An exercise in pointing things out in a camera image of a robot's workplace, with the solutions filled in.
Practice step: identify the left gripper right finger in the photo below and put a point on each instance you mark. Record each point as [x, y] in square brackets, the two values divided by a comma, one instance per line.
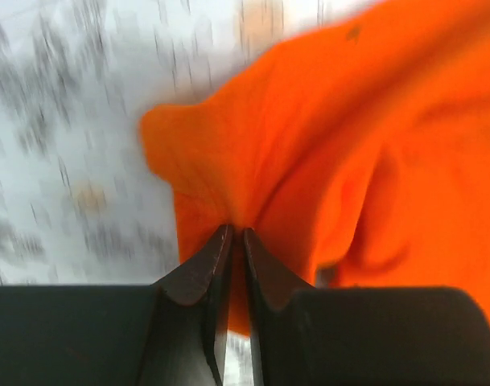
[279, 353]

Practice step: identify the orange t shirt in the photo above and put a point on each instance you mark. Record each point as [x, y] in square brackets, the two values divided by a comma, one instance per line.
[364, 147]

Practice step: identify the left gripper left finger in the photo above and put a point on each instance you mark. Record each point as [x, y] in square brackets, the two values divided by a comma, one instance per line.
[187, 334]

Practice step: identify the floral patterned table mat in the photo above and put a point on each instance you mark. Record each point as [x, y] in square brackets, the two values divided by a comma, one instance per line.
[87, 229]

